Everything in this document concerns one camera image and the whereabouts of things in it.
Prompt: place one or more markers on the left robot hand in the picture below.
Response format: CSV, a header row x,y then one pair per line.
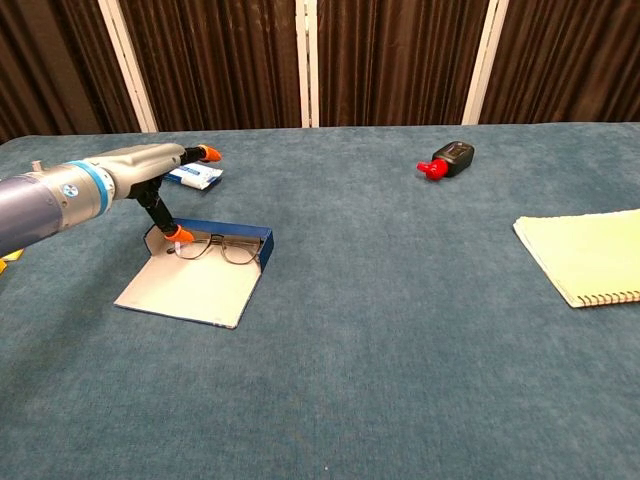
x,y
140,165

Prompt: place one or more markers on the thin metal frame eyeglasses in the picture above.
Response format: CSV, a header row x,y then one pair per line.
x,y
239,253

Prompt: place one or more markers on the white blue toothpaste tube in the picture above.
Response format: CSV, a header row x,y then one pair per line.
x,y
197,175

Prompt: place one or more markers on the dark brown curtain panel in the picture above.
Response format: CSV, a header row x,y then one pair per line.
x,y
50,65
395,60
570,60
215,60

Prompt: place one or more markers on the white and yellow booklet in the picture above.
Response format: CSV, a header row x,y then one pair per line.
x,y
11,254

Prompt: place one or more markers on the blue felt table mat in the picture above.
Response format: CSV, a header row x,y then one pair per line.
x,y
375,325

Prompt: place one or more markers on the black bottle red cap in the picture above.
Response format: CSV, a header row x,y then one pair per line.
x,y
455,159

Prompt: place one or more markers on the pale yellow spiral notebook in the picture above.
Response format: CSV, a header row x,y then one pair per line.
x,y
585,255

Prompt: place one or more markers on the white partition frame post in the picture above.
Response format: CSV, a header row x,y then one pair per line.
x,y
482,60
307,65
127,65

